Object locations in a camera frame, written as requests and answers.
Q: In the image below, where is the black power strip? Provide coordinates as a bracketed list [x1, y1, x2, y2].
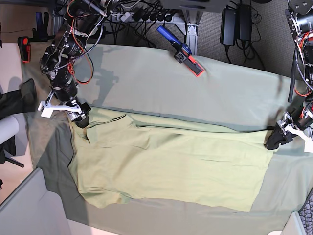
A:
[110, 11, 185, 24]

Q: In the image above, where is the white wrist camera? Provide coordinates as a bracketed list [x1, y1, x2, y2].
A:
[38, 101, 71, 118]
[295, 128, 313, 153]

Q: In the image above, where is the blue orange clamp centre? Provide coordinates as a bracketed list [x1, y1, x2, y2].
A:
[157, 26, 205, 77]

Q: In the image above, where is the black power adapter pair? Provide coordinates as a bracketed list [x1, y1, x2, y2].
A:
[220, 4, 252, 46]

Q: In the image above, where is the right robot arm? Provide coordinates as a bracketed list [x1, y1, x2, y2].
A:
[38, 0, 112, 128]

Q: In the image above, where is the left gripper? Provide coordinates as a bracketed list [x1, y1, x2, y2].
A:
[265, 102, 313, 150]

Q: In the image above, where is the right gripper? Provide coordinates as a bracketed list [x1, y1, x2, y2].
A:
[50, 84, 90, 128]

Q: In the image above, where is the aluminium frame post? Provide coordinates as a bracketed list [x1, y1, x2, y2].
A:
[182, 10, 203, 55]

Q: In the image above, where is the dark green cloth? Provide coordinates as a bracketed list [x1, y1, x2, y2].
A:
[0, 78, 37, 119]

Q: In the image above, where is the blue orange clamp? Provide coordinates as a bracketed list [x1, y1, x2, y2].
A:
[17, 12, 55, 63]
[157, 26, 205, 77]

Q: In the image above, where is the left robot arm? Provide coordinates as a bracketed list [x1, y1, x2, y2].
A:
[266, 0, 313, 153]

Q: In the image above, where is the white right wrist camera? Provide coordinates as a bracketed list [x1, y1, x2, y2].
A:
[38, 101, 71, 118]

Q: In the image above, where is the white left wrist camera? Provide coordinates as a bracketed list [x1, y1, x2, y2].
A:
[295, 128, 313, 153]

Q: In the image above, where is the blue orange clamp left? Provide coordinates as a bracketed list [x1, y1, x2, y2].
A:
[17, 12, 55, 63]

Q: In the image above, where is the grey bin corner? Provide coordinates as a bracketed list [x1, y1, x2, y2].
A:
[0, 168, 71, 235]

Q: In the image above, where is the yellow-green T-shirt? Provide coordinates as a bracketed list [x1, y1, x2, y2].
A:
[68, 108, 273, 212]

